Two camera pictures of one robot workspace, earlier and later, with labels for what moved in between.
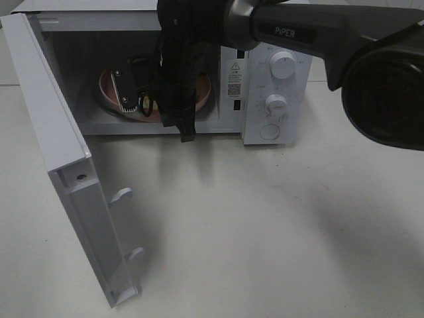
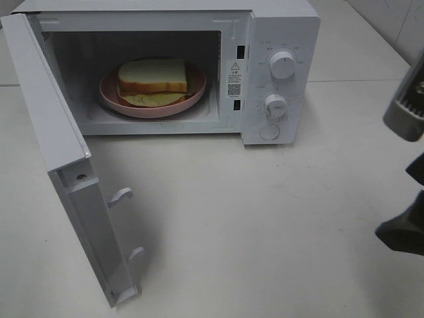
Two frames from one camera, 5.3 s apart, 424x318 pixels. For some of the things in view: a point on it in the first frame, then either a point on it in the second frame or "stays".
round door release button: x=269 y=132 stays
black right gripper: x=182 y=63 to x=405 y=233
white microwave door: x=62 y=143 stays
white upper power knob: x=283 y=65 stays
